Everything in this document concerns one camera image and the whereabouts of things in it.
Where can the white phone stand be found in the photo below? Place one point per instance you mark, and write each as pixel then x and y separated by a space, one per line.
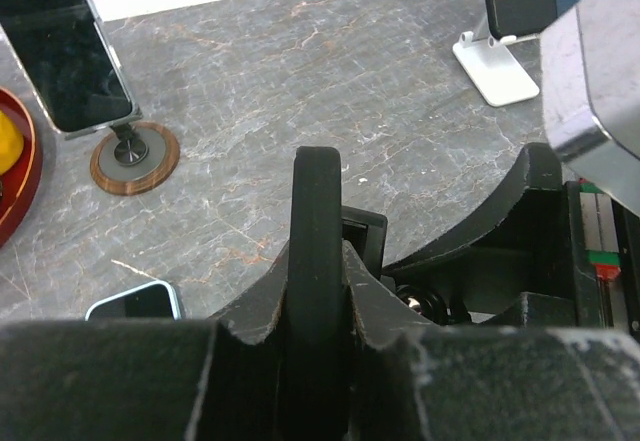
pixel 490 65

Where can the round wooden phone stand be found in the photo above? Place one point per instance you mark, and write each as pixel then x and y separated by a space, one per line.
pixel 135 158

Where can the light blue cased phone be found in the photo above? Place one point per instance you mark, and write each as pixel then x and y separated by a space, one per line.
pixel 155 299

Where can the yellow mug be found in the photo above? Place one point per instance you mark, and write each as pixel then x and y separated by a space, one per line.
pixel 11 143

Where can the red round tray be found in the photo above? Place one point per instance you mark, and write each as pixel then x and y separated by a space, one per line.
pixel 19 184

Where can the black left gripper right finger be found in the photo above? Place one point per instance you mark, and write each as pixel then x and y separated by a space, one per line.
pixel 414 380

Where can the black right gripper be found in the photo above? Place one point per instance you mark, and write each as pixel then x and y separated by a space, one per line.
pixel 521 257

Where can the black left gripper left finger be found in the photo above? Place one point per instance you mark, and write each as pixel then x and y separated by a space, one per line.
pixel 212 379

